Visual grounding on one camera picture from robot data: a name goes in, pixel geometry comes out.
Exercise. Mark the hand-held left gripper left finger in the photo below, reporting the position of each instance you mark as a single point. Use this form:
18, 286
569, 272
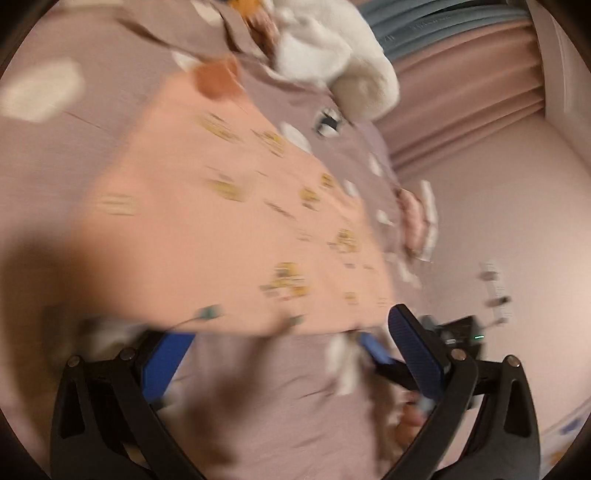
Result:
161, 364

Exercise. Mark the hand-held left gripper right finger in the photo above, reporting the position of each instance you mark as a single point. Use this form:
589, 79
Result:
415, 360

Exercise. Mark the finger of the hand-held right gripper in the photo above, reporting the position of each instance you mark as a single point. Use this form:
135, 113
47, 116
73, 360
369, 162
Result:
375, 350

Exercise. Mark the orange printed small shirt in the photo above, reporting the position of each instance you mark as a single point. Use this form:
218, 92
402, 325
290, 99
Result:
221, 221

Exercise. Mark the mauve polka dot blanket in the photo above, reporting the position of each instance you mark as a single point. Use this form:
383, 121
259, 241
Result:
277, 415

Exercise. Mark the pink curtain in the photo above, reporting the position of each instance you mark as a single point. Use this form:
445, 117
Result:
461, 97

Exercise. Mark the white plush toy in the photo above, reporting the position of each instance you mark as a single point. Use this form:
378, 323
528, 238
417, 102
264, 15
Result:
332, 55

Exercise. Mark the blue-grey curtain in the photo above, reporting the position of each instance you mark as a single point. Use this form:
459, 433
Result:
438, 21

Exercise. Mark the orange garment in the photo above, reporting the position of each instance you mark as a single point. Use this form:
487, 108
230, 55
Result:
244, 7

